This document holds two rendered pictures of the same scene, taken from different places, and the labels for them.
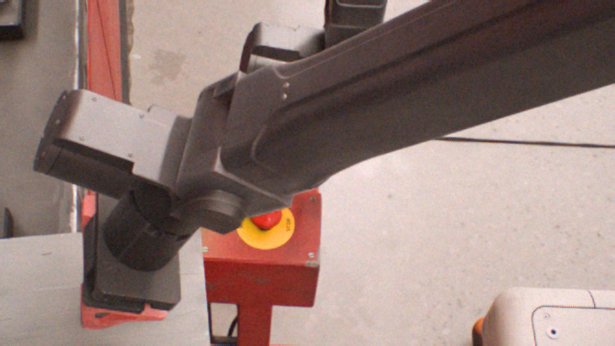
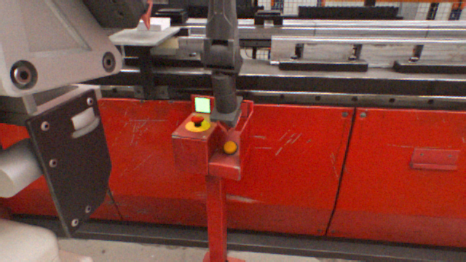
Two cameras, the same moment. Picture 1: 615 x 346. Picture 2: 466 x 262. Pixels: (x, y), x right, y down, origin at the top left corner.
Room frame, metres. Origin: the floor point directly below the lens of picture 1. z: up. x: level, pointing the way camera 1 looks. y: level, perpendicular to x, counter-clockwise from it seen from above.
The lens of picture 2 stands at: (0.91, -0.64, 1.17)
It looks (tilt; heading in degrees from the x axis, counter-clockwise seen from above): 28 degrees down; 110
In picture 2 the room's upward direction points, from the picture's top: straight up
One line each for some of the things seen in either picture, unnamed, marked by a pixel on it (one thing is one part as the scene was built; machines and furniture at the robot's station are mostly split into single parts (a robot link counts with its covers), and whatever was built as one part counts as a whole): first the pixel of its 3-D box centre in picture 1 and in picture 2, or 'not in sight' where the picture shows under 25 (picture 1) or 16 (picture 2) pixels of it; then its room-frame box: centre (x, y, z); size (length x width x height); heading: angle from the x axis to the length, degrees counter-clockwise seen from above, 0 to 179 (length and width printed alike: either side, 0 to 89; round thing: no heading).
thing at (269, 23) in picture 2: not in sight; (269, 20); (0.61, 0.60, 1.01); 0.26 x 0.12 x 0.05; 104
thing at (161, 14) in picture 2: not in sight; (167, 17); (0.20, 0.50, 1.01); 0.26 x 0.12 x 0.05; 104
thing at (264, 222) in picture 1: (265, 219); (197, 122); (0.55, 0.05, 0.79); 0.04 x 0.04 x 0.04
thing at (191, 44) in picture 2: not in sight; (173, 48); (0.30, 0.36, 0.92); 0.39 x 0.06 x 0.10; 14
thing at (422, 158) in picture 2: not in sight; (435, 159); (1.28, 0.44, 0.59); 0.15 x 0.02 x 0.07; 14
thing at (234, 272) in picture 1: (259, 204); (214, 135); (0.59, 0.06, 0.75); 0.20 x 0.16 x 0.18; 4
